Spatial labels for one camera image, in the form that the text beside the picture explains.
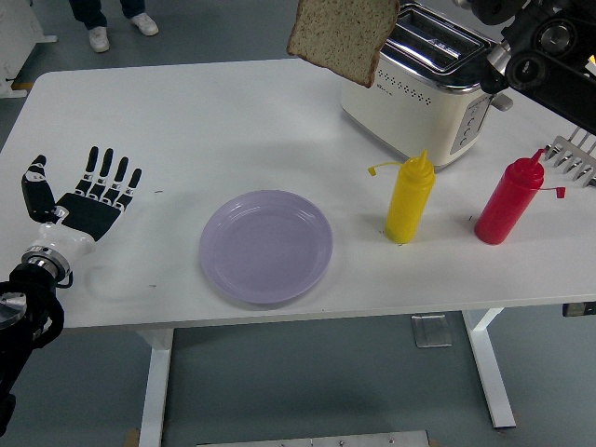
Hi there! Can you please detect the purple plate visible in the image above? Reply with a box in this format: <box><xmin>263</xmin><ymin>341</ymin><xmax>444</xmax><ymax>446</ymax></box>
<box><xmin>198</xmin><ymin>189</ymin><xmax>334</xmax><ymax>306</ymax></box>

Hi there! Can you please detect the person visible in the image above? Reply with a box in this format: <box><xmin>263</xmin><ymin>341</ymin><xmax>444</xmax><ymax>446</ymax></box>
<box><xmin>67</xmin><ymin>0</ymin><xmax>160</xmax><ymax>53</ymax></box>

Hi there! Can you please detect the small metal floor plate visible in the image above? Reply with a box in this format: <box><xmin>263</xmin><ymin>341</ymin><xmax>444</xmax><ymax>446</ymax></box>
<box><xmin>410</xmin><ymin>314</ymin><xmax>454</xmax><ymax>348</ymax></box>

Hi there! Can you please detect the long metal floor plate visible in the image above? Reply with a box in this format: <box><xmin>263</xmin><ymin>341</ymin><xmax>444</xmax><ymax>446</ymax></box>
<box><xmin>195</xmin><ymin>429</ymin><xmax>432</xmax><ymax>447</ymax></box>

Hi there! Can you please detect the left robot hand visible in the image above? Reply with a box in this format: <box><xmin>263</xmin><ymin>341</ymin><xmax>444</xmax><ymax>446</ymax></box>
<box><xmin>20</xmin><ymin>146</ymin><xmax>143</xmax><ymax>261</ymax></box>

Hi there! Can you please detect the black table control panel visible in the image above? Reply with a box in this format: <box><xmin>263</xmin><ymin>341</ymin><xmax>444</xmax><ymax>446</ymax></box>
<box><xmin>562</xmin><ymin>301</ymin><xmax>596</xmax><ymax>318</ymax></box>

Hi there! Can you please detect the red squeeze bottle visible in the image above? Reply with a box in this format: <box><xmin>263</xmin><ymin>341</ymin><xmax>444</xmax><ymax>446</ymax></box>
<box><xmin>473</xmin><ymin>148</ymin><xmax>566</xmax><ymax>246</ymax></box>

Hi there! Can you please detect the silver toast rack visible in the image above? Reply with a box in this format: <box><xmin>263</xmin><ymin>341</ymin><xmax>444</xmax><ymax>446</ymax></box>
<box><xmin>543</xmin><ymin>125</ymin><xmax>596</xmax><ymax>187</ymax></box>

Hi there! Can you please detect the yellow squeeze bottle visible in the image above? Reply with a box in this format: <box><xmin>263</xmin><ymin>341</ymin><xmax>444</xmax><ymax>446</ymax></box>
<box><xmin>367</xmin><ymin>149</ymin><xmax>436</xmax><ymax>245</ymax></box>

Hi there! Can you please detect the bread slice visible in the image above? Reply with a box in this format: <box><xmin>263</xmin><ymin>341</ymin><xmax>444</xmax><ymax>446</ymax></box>
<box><xmin>285</xmin><ymin>0</ymin><xmax>401</xmax><ymax>88</ymax></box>

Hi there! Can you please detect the cream two-slot toaster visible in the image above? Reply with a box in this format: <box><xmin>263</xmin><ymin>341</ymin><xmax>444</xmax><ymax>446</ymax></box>
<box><xmin>339</xmin><ymin>3</ymin><xmax>513</xmax><ymax>171</ymax></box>

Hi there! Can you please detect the white machine housing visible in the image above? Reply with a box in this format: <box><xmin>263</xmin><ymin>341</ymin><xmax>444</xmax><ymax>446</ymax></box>
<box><xmin>0</xmin><ymin>0</ymin><xmax>58</xmax><ymax>99</ymax></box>

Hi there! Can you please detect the white table leg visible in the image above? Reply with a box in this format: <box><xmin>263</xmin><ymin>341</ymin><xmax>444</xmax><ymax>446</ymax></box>
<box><xmin>138</xmin><ymin>328</ymin><xmax>176</xmax><ymax>447</ymax></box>
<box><xmin>460</xmin><ymin>307</ymin><xmax>518</xmax><ymax>429</ymax></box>

